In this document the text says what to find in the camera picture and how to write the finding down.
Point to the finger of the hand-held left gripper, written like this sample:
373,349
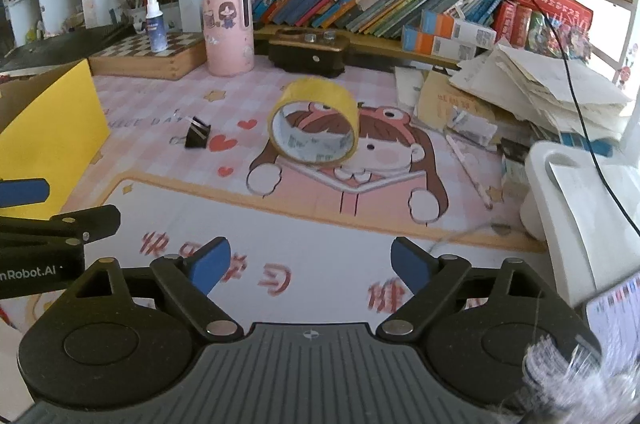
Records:
22,193
90,221

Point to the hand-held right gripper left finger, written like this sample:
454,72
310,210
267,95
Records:
207,266

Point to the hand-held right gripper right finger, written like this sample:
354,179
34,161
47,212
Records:
412,264

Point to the yellow cardboard box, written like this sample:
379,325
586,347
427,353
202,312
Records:
50,129

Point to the yellow tape roll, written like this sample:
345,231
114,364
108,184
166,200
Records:
320,97

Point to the white pen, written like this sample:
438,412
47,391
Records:
470,174

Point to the black binder clip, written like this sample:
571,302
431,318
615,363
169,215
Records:
196,135

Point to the black electric keyboard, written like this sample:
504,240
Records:
60,44

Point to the brown paper envelope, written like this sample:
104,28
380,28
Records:
435,99

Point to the white monitor stand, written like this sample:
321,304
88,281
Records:
580,204

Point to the wooden chessboard box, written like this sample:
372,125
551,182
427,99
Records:
150,54

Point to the fluffy grey cuff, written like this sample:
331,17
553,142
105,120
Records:
575,384

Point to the white spray bottle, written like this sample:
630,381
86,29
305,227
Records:
156,27

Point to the black smartphone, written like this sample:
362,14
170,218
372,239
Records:
620,319

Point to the pile of loose papers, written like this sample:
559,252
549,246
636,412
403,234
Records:
540,89

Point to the orange and blue carton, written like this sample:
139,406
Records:
435,44
460,29

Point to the cup of brushes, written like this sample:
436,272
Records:
145,2

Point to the pink cartoon cylinder container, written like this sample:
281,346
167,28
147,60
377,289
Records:
227,29

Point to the dark brown wooden box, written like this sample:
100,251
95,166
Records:
307,52

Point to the red book box set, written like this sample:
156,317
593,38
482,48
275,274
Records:
550,24

